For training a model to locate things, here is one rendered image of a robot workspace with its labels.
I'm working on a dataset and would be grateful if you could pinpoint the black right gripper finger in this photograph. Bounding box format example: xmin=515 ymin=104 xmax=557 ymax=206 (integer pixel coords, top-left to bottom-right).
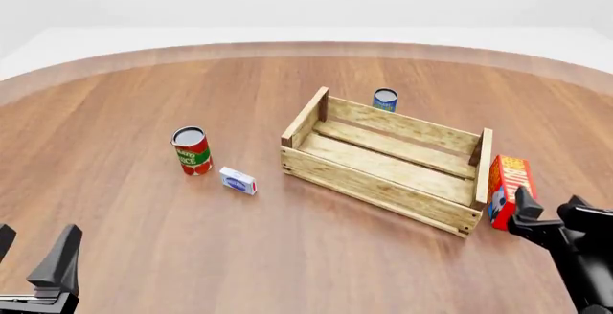
xmin=511 ymin=185 xmax=545 ymax=224
xmin=556 ymin=193 xmax=593 ymax=222

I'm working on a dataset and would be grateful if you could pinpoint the wooden slat tray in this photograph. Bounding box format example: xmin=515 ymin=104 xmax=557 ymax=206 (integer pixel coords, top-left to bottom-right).
xmin=280 ymin=85 xmax=494 ymax=239

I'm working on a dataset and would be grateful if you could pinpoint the red butter box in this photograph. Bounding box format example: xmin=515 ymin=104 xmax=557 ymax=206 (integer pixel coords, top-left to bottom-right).
xmin=488 ymin=153 xmax=538 ymax=232

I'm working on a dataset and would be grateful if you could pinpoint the red tomato sauce tin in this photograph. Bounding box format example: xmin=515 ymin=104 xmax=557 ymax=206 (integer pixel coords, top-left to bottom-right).
xmin=170 ymin=124 xmax=215 ymax=177

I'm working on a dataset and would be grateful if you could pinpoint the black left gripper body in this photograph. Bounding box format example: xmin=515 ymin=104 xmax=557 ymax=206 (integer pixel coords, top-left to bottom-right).
xmin=0 ymin=286 xmax=80 ymax=314

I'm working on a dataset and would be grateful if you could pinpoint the small white blue box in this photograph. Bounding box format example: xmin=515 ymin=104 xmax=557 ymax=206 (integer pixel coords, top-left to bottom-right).
xmin=218 ymin=166 xmax=259 ymax=196

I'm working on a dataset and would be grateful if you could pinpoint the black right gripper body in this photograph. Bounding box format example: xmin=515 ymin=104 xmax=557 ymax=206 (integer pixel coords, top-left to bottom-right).
xmin=506 ymin=216 xmax=567 ymax=253

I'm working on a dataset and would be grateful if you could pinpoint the blue food tin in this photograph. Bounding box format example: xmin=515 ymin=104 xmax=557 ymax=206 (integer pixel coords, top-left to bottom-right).
xmin=373 ymin=87 xmax=399 ymax=113

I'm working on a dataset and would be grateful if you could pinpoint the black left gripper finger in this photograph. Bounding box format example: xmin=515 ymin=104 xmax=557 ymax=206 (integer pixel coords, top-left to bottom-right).
xmin=0 ymin=223 xmax=17 ymax=263
xmin=26 ymin=223 xmax=83 ymax=291

